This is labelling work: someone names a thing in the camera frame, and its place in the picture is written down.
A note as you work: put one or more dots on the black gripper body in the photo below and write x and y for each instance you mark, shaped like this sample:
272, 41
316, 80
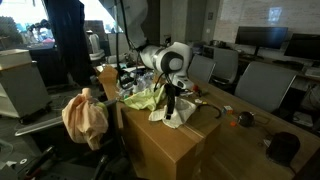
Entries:
170, 95

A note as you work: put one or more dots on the white terry towel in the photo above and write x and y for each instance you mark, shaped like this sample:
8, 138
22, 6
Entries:
181, 111

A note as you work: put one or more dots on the pale green towel cloth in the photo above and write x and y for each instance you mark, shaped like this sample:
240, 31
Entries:
143, 100

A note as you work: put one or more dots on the peach shirt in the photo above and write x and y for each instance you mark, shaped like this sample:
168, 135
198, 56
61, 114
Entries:
85, 120

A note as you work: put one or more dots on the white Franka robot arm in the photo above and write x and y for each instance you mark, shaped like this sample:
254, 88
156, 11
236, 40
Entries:
166, 61

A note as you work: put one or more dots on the grey office chair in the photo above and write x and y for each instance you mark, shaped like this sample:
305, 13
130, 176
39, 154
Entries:
40, 125
226, 63
263, 85
203, 68

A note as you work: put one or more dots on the red ball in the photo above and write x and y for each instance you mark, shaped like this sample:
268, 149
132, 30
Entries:
195, 88

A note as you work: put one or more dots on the large brown cardboard box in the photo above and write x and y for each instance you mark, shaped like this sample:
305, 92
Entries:
160, 140

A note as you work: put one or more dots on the clear plastic bag pile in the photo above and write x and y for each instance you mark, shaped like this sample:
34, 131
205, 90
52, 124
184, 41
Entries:
145, 80

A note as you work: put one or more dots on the white bottle yellow label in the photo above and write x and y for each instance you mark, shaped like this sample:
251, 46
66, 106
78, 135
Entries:
136, 88

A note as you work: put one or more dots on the Rubik's cube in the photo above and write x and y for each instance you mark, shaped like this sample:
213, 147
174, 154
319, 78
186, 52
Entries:
227, 110

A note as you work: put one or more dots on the small orange piece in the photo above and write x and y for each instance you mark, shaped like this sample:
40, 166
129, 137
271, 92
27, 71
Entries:
233, 124

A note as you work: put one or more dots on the black round object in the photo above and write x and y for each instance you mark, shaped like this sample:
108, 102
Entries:
246, 119

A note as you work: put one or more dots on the white plastic jug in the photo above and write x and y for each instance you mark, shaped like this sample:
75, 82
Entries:
96, 46

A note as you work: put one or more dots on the large black monitor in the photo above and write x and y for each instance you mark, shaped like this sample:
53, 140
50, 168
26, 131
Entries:
261, 36

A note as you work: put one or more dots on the black cylinder speaker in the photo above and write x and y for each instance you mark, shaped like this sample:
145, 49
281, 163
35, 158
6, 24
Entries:
283, 148

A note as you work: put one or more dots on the white grey cabinet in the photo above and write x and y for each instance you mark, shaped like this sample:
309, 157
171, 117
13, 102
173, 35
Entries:
23, 86

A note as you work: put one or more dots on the wall whiteboard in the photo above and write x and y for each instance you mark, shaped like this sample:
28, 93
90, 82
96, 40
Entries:
266, 13

